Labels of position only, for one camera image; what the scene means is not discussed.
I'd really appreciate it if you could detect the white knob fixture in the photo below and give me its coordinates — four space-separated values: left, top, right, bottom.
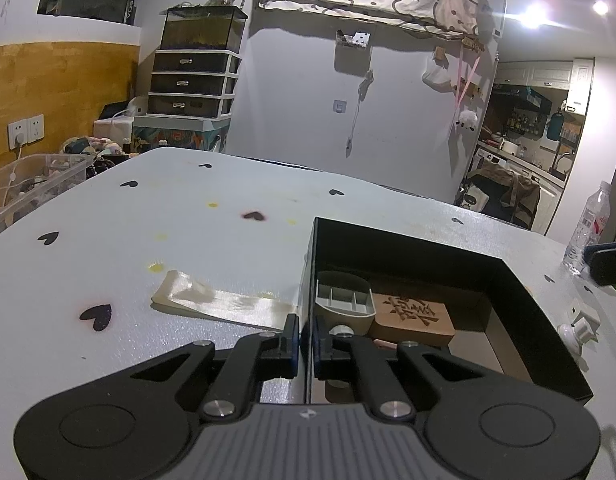
558 299 601 359

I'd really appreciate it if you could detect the black storage box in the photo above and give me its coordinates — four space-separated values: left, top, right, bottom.
302 218 593 403

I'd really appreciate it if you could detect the clear plastic water bottle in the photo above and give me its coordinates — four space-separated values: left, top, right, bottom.
562 181 611 274

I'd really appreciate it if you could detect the grey plastic divided tray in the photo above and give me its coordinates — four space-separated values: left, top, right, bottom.
314 271 376 336

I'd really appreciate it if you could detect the carved wooden block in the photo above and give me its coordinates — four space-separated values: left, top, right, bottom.
369 294 455 347

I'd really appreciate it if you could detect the white washing machine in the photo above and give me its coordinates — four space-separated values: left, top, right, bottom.
466 148 563 235

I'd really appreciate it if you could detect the clear plastic packaging sleeve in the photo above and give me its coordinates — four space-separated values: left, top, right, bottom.
151 270 297 330

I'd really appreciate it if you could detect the white sheep plush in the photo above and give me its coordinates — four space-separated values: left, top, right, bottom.
454 110 479 131

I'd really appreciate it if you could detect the white plastic drawer unit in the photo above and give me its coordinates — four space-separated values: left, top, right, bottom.
147 49 242 120

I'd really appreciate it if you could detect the clear plastic storage bin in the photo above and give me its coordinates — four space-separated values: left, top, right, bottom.
0 154 94 234

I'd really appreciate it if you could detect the glass fish tank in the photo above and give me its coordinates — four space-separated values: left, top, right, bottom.
160 6 248 53

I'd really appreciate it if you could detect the white wall socket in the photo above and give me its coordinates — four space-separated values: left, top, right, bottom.
7 114 45 151

